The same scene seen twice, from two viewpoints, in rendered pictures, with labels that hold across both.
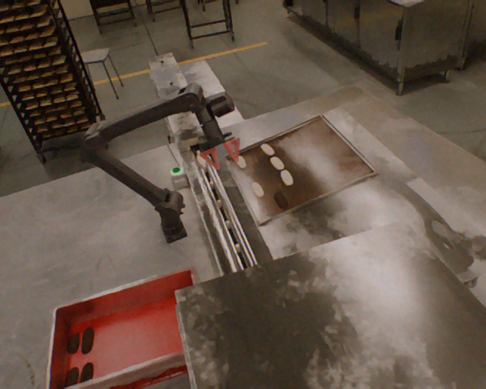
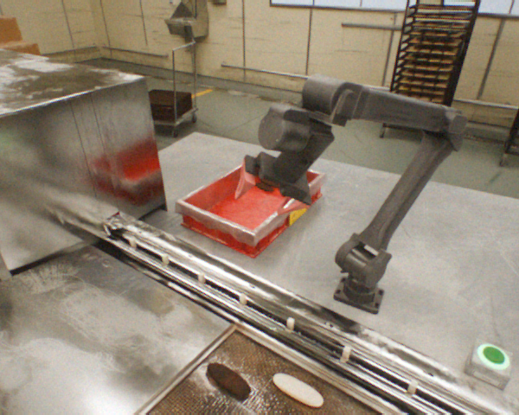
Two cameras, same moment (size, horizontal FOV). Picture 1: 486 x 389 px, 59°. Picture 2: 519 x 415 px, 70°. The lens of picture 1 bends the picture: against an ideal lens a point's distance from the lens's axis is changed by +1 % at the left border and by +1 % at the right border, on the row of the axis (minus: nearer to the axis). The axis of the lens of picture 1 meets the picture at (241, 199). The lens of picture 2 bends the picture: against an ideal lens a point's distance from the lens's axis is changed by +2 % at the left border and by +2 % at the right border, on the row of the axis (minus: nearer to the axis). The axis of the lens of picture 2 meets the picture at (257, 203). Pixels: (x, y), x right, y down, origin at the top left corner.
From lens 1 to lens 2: 171 cm
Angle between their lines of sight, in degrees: 97
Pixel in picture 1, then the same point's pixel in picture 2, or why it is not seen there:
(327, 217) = (117, 371)
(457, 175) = not seen: outside the picture
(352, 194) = not seen: outside the picture
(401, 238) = not seen: outside the picture
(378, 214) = (8, 403)
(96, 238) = (423, 248)
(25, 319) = (355, 188)
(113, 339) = (274, 204)
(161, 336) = (241, 219)
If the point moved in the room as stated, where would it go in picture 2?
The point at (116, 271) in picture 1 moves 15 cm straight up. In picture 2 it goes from (347, 235) to (353, 197)
